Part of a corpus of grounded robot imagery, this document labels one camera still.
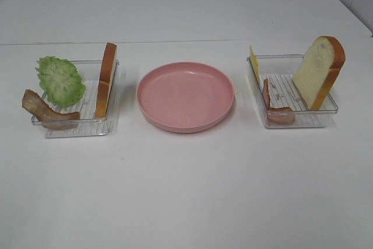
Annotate pink round plate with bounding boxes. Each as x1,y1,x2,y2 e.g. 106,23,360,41
136,62,235,133

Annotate left clear plastic container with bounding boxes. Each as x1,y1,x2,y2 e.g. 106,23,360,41
31,60,121,138

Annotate clear plastic container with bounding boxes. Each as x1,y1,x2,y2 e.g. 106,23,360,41
247,54,338,129
31,60,121,138

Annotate right clear plastic container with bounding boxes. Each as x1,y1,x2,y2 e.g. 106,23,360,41
247,54,338,129

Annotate bacon strip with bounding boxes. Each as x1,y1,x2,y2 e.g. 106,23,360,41
262,79,295,125
22,89,80,130

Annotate yellow cheese slice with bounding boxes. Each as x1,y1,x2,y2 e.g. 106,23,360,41
249,46,261,85

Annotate bread slice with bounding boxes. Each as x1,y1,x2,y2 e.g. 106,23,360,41
95,43,117,118
293,36,346,111

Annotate green lettuce leaf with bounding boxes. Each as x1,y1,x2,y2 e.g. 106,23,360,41
36,56,86,107

